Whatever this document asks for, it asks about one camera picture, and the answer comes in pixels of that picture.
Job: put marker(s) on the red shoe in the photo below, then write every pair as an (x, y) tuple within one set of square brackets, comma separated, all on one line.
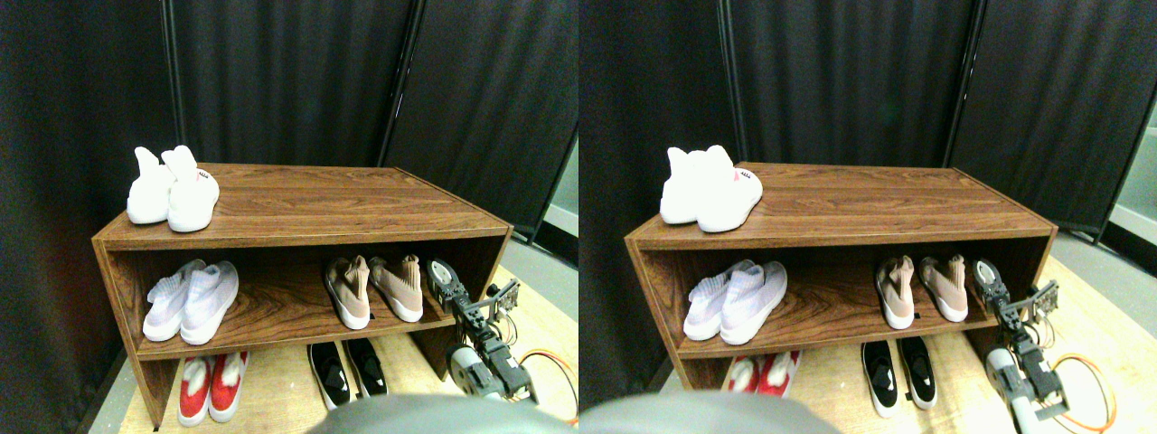
[(194, 398), (746, 375), (228, 393), (779, 375)]

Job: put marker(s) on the brown shoe rack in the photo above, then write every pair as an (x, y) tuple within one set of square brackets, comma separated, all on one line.
[(316, 203), (859, 203)]

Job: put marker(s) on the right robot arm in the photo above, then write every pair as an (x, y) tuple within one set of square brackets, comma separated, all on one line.
[(506, 372), (1035, 384)]

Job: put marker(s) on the black shoe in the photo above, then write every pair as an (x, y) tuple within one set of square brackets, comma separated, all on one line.
[(366, 369), (330, 375), (917, 375), (880, 380)]

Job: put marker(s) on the white shoe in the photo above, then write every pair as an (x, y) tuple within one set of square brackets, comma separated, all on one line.
[(678, 199), (192, 203), (730, 203), (146, 199)]

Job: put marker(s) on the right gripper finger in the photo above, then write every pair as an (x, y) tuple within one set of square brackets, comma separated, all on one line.
[(441, 273), (986, 273)]

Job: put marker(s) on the black curtain pole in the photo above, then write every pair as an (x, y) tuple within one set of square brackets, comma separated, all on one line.
[(964, 86), (553, 190), (172, 81), (399, 86)]

